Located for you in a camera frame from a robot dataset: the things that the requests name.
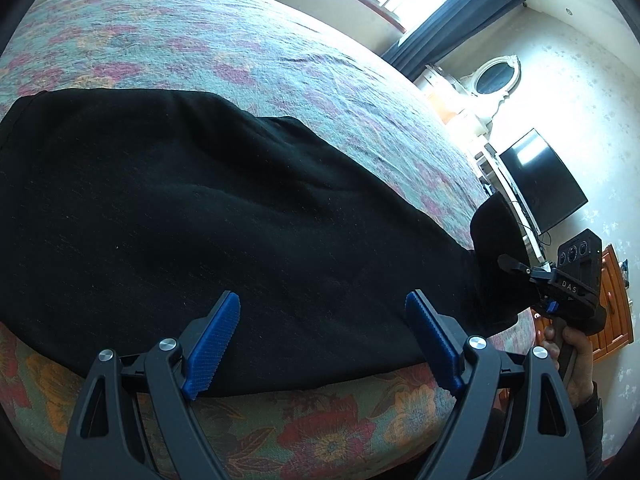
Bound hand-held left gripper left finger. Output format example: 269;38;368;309
61;290;242;480

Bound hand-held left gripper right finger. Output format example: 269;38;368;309
404;290;589;480

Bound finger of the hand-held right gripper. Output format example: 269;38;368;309
497;253;540;282

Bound black pants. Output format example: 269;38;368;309
0;88;540;399

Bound person's right forearm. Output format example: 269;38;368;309
571;381;607;463

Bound person's right hand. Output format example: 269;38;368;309
534;326;599;409

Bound brown wooden cabinet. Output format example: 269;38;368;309
532;243;635;362

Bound white television stand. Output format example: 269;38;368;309
472;142;549;262

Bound black flat television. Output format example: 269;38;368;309
499;128;589;235

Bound white dressing table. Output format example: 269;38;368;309
414;63;494;137

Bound white oval vanity mirror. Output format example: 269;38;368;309
459;54;522;127

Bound dark blue curtain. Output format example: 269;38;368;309
382;0;524;82

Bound floral bedspread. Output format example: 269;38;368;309
0;0;547;480

